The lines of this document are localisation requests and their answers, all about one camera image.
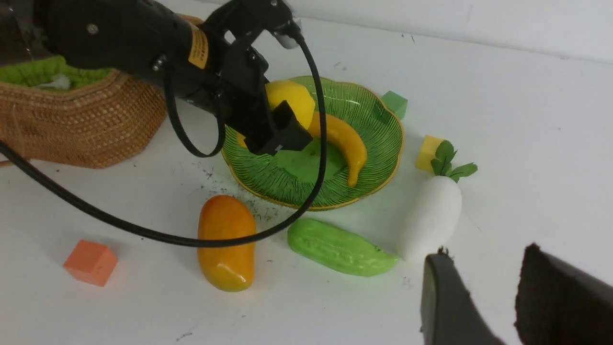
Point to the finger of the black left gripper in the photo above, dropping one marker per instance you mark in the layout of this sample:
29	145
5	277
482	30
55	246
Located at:
251	117
288	133

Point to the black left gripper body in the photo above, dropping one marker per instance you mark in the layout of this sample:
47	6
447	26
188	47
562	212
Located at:
194	63

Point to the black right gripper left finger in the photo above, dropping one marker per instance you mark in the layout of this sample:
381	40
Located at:
448	313

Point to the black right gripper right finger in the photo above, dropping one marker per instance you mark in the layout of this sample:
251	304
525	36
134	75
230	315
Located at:
559	304

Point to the yellow toy lemon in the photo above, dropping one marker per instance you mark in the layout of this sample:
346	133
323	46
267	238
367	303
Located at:
297	96

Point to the yellow toy banana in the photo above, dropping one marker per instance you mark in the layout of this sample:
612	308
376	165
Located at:
349	168

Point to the white toy radish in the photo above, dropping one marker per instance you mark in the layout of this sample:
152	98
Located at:
435	210

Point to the green toy cucumber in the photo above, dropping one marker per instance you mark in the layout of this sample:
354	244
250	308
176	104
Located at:
338	249

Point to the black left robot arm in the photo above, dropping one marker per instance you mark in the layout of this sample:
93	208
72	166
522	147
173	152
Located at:
89	34

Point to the green glass leaf plate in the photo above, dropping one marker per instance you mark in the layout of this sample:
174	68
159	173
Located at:
382	130

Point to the green foam cube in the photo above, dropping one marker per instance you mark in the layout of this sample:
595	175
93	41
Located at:
395	103

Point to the yellow foam cube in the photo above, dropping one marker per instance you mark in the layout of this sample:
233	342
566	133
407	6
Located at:
427	153

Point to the woven wicker basket green lining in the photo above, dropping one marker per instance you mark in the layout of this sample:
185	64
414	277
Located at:
88	118

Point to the orange foam cube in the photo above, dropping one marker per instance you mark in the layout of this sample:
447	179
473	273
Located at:
91	262

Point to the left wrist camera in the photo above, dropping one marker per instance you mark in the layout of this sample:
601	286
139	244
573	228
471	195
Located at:
247	19

